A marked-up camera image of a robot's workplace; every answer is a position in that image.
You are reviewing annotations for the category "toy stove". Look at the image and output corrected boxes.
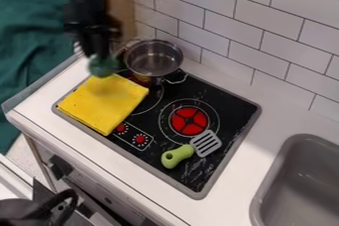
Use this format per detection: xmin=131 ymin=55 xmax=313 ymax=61
xmin=50 ymin=69 xmax=263 ymax=201

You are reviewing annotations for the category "yellow cloth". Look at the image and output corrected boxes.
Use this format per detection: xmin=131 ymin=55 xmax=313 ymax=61
xmin=56 ymin=72 xmax=152 ymax=137

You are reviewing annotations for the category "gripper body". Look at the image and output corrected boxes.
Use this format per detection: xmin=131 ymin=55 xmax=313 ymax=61
xmin=63 ymin=13 xmax=125 ymax=59

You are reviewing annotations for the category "green handled grey spatula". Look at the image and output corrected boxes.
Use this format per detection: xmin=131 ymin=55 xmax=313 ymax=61
xmin=160 ymin=129 xmax=224 ymax=170

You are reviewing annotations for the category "green toy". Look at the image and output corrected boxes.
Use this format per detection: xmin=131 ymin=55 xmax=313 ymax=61
xmin=85 ymin=55 xmax=122 ymax=78

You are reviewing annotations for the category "wooden board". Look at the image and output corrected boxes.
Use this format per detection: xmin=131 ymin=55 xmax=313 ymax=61
xmin=104 ymin=0 xmax=137 ymax=45

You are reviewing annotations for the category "silver pot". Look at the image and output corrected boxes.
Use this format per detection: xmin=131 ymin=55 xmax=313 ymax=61
xmin=115 ymin=39 xmax=191 ymax=87

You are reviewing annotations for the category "toy sink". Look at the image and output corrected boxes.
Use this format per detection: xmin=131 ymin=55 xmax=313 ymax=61
xmin=247 ymin=133 xmax=339 ymax=226

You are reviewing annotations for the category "green fabric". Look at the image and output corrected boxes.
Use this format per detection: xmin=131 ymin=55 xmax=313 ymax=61
xmin=0 ymin=0 xmax=85 ymax=155

